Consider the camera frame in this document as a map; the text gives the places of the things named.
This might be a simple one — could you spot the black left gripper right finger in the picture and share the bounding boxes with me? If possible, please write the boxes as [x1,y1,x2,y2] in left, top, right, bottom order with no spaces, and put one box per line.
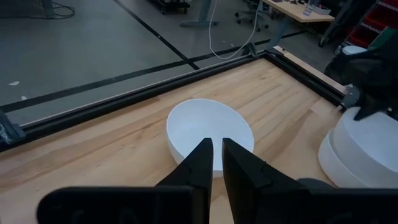
[222,138,308,224]

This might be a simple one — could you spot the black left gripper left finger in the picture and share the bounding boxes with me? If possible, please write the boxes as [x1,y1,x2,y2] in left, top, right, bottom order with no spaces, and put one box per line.
[155,138,215,224]

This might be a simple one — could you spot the white bowl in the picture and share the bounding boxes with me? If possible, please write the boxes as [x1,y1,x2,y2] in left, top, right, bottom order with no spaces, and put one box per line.
[328,106,398,174]
[165,98,255,179]
[317,130,398,189]

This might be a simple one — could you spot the white round object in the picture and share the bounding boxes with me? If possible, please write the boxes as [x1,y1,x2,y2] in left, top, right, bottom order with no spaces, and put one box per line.
[341,45,368,56]

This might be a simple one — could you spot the red storage bin shelf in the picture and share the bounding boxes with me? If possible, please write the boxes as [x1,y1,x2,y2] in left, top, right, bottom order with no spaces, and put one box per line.
[343,0,398,49]

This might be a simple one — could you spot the wooden top desk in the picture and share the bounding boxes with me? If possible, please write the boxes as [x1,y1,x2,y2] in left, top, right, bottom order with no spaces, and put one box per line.
[261,0,336,24]

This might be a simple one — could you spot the grey metal desk leg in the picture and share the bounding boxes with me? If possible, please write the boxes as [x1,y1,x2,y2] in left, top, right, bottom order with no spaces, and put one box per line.
[267,17,293,50]
[179,0,219,28]

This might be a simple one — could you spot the black office chair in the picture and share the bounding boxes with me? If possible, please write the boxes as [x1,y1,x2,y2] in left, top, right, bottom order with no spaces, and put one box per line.
[234,0,270,32]

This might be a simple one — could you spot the black wheeled cart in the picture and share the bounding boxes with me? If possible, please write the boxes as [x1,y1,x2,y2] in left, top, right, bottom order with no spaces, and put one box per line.
[155,0,191,15]

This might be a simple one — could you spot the black frame clamp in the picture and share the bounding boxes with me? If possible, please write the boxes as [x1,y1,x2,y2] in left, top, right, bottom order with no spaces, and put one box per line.
[242,42,259,58]
[0,108,26,146]

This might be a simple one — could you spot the white floor cable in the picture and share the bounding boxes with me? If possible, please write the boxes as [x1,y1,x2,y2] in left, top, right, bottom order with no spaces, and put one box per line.
[207,0,262,60]

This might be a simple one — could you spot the black looped floor cable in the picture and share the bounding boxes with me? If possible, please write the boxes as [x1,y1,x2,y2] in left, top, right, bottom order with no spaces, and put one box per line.
[0,0,76,20]

